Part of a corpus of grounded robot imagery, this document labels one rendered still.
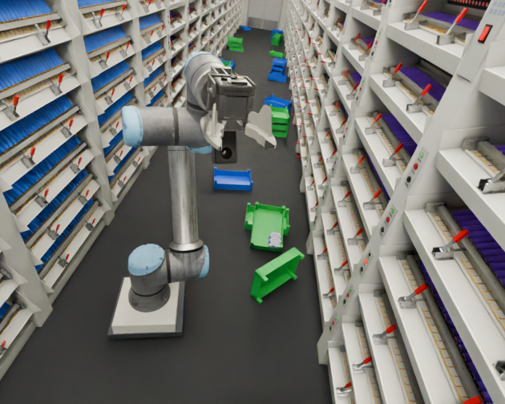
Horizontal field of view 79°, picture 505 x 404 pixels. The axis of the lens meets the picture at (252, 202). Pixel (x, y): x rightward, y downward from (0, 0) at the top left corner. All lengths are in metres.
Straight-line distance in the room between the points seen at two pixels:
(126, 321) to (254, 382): 0.62
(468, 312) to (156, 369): 1.21
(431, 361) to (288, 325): 0.92
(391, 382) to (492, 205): 0.58
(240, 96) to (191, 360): 1.25
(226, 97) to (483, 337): 0.64
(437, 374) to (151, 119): 0.86
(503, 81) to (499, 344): 0.49
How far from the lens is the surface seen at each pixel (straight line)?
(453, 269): 0.85
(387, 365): 1.10
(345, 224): 1.48
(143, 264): 1.37
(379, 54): 1.51
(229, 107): 0.54
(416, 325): 0.96
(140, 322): 1.53
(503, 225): 0.70
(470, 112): 0.89
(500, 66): 0.87
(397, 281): 1.03
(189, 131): 0.74
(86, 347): 1.66
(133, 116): 0.74
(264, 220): 2.08
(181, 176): 1.32
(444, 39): 1.08
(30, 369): 1.69
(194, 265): 1.41
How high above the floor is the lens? 1.41
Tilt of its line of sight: 37 degrees down
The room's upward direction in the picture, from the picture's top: 10 degrees clockwise
